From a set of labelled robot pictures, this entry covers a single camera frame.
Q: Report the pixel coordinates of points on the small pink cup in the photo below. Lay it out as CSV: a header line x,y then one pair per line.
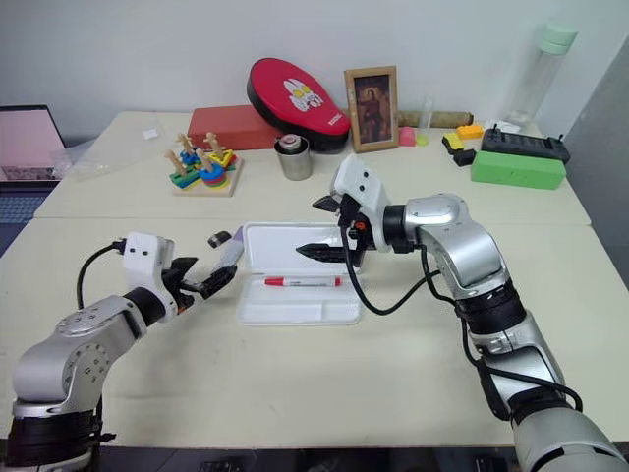
x,y
407,136

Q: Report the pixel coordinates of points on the white plastic pencil case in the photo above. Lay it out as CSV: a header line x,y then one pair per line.
x,y
275,307

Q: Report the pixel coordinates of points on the red whiteboard marker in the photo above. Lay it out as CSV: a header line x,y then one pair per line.
x,y
302,282

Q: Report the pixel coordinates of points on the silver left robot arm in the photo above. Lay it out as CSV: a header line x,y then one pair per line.
x,y
49,364

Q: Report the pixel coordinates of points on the yellow and black block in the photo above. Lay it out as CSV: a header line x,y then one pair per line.
x,y
452,141

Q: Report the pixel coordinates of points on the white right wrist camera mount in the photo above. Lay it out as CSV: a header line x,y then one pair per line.
x,y
366,189

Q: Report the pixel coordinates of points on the laptop with pink screen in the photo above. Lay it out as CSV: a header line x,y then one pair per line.
x,y
27,137

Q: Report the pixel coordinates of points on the wooden framed portrait picture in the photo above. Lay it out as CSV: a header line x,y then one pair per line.
x,y
372,108

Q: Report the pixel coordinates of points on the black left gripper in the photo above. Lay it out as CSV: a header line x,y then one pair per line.
x,y
176,291

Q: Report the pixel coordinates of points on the clear bottle with green lid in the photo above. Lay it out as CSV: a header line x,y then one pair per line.
x,y
533,78

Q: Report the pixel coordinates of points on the clear cylinder with green base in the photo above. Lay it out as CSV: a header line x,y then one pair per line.
x,y
424,123

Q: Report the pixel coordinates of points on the yellow toy brick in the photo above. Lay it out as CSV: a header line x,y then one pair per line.
x,y
469,132

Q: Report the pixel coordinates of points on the wooden colourful shape stacking toy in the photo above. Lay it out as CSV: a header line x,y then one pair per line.
x,y
209,172

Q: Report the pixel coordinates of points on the red rectangular box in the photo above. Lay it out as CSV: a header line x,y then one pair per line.
x,y
221,128

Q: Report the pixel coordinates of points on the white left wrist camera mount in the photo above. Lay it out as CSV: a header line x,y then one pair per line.
x,y
142,255

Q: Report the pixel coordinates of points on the small black block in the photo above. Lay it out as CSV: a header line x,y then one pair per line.
x,y
464,158

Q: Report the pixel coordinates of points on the black capped grey marker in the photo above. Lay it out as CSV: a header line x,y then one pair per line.
x,y
235,248

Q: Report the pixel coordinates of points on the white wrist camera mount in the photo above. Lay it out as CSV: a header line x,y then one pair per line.
x,y
366,189
142,255

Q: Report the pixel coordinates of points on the brown wooden roll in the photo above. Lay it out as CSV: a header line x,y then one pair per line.
x,y
449,118

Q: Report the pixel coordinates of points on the steel cup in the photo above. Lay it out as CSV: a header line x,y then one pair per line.
x,y
295,164

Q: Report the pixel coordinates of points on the white crumpled paper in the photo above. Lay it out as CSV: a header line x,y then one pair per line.
x,y
501,125

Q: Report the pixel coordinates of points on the green rectangular box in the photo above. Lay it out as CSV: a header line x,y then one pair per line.
x,y
516,169

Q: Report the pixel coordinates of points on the clear plastic bag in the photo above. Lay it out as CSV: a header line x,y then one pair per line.
x,y
98,152

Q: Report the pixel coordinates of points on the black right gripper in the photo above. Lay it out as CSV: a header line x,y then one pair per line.
x,y
364,235

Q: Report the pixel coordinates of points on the red black boxing pad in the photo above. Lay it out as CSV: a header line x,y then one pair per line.
x,y
290,96

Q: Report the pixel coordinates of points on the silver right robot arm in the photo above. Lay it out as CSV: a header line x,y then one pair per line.
x,y
472,255

